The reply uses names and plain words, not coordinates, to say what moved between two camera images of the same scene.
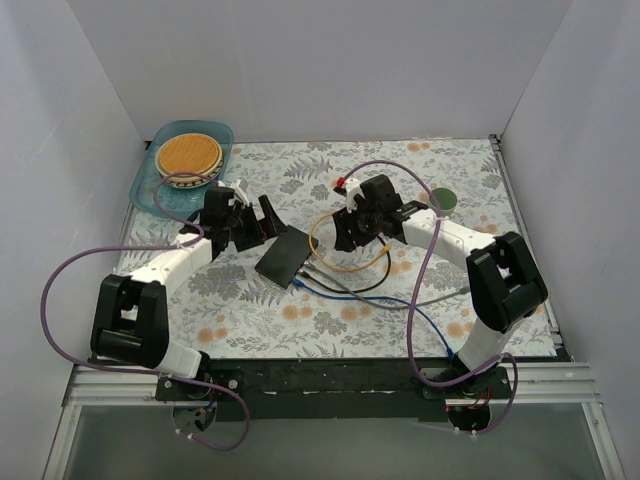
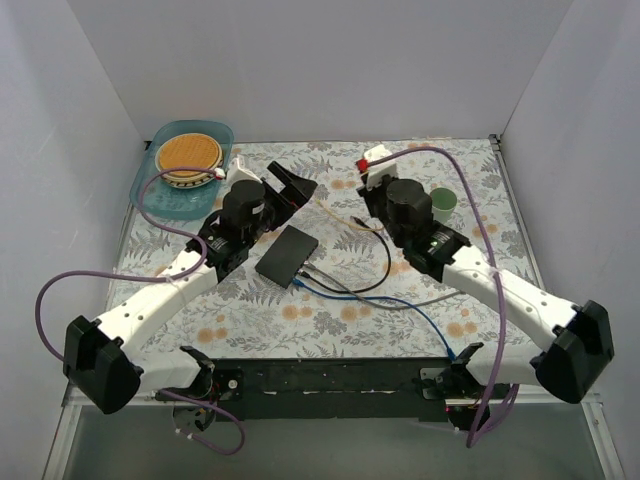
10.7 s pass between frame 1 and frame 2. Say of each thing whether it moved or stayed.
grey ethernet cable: stayed
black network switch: stayed
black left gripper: moved
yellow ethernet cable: moved
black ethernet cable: stayed
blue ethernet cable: stayed
